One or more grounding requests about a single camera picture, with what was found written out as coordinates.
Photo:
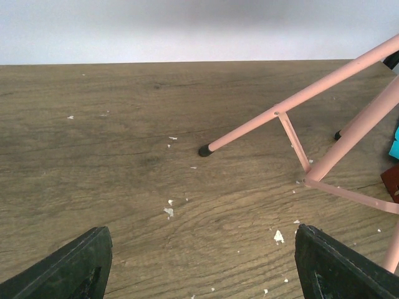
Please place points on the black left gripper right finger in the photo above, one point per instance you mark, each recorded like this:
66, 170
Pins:
329, 269

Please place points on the red-brown wooden metronome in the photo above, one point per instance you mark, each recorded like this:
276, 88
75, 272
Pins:
390, 179

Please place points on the blue sheet music booklet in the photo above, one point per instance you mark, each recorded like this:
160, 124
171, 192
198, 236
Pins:
394, 150

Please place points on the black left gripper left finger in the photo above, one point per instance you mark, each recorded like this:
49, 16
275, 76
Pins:
79, 269

